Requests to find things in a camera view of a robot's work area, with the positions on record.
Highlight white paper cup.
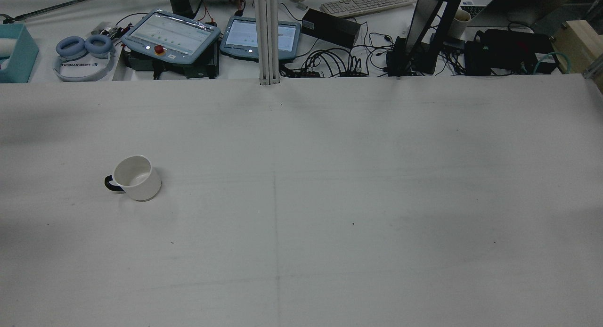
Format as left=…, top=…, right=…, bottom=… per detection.
left=447, top=9, right=472, bottom=40

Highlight teach pendant without red button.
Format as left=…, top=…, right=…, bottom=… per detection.
left=220, top=16, right=302, bottom=62

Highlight black rectangular power box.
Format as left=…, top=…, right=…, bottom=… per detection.
left=301, top=8, right=362, bottom=49

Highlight black docking hub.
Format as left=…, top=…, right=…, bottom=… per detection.
left=385, top=35, right=417, bottom=77

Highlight white computer keyboard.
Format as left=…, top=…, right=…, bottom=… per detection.
left=319, top=0, right=418, bottom=18

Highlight black monitor stand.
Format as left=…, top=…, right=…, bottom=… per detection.
left=415, top=0, right=468, bottom=76

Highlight dark grey computer monitor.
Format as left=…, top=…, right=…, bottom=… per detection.
left=406, top=0, right=447, bottom=50

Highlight black mini computer red logo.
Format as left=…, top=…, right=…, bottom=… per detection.
left=476, top=29, right=560, bottom=75

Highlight blue padded headphones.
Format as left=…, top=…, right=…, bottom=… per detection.
left=56, top=34, right=114, bottom=59

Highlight silver laptop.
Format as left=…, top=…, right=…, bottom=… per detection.
left=463, top=0, right=573, bottom=28

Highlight metal rod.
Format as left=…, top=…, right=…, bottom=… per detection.
left=0, top=0, right=137, bottom=25

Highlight teal storage box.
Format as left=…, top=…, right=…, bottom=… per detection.
left=0, top=24, right=40, bottom=84

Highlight light wooden box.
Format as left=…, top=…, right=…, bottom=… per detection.
left=551, top=20, right=603, bottom=93

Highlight black cable tangle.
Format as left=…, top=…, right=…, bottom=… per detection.
left=281, top=33, right=401, bottom=79

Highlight aluminium profile post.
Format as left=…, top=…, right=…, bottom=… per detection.
left=253, top=0, right=282, bottom=86

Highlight white mug black handle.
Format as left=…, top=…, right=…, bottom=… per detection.
left=104, top=155, right=162, bottom=202

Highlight teal network cable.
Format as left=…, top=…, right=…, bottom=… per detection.
left=532, top=51, right=572, bottom=75

